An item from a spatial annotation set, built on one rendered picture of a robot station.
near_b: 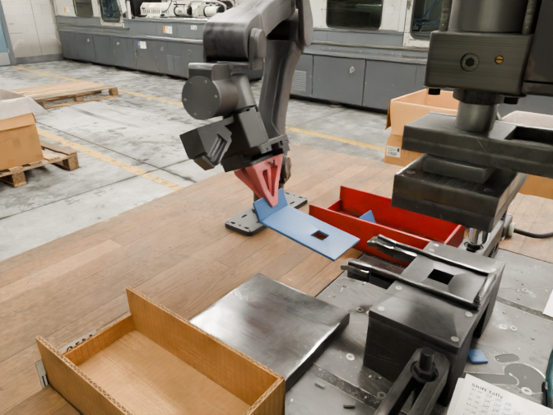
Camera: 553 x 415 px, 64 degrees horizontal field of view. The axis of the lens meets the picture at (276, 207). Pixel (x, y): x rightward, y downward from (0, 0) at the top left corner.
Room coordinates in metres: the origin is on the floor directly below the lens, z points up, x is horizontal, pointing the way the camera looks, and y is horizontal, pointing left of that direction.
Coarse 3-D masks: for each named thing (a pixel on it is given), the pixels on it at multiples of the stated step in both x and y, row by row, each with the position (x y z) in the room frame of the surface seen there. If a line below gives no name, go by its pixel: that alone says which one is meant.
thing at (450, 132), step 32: (480, 96) 0.43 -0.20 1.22; (416, 128) 0.44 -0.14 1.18; (448, 128) 0.44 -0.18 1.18; (480, 128) 0.43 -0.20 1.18; (512, 128) 0.44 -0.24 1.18; (544, 128) 0.44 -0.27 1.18; (416, 160) 0.46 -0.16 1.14; (448, 160) 0.42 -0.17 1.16; (480, 160) 0.40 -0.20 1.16; (512, 160) 0.39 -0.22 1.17; (544, 160) 0.37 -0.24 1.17; (416, 192) 0.40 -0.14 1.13; (448, 192) 0.39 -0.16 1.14; (480, 192) 0.37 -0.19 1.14; (512, 192) 0.42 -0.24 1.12; (480, 224) 0.37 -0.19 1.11
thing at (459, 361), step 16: (496, 288) 0.48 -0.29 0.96; (480, 320) 0.45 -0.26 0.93; (368, 336) 0.40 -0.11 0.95; (384, 336) 0.39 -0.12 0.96; (400, 336) 0.38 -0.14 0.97; (480, 336) 0.45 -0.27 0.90; (368, 352) 0.40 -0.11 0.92; (384, 352) 0.38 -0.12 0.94; (400, 352) 0.37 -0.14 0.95; (448, 352) 0.34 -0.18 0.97; (464, 352) 0.37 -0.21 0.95; (384, 368) 0.38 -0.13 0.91; (400, 368) 0.37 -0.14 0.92; (448, 384) 0.34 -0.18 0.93; (448, 400) 0.35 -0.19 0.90
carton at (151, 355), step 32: (128, 288) 0.46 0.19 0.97; (128, 320) 0.46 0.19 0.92; (160, 320) 0.42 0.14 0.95; (64, 352) 0.39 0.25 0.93; (96, 352) 0.42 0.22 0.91; (128, 352) 0.42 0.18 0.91; (160, 352) 0.42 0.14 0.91; (192, 352) 0.39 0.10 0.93; (224, 352) 0.36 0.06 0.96; (64, 384) 0.34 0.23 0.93; (96, 384) 0.31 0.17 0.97; (128, 384) 0.37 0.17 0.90; (160, 384) 0.37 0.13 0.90; (192, 384) 0.37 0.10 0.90; (224, 384) 0.36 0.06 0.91; (256, 384) 0.33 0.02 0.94
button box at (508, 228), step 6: (510, 216) 0.75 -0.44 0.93; (504, 222) 0.72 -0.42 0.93; (510, 222) 0.74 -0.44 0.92; (468, 228) 0.74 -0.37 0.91; (504, 228) 0.70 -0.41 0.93; (510, 228) 0.71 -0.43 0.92; (516, 228) 0.72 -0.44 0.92; (504, 234) 0.71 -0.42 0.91; (510, 234) 0.71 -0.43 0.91; (522, 234) 0.71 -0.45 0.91; (528, 234) 0.71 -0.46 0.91; (534, 234) 0.71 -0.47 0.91; (540, 234) 0.71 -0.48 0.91; (546, 234) 0.71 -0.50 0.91; (552, 234) 0.72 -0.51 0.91
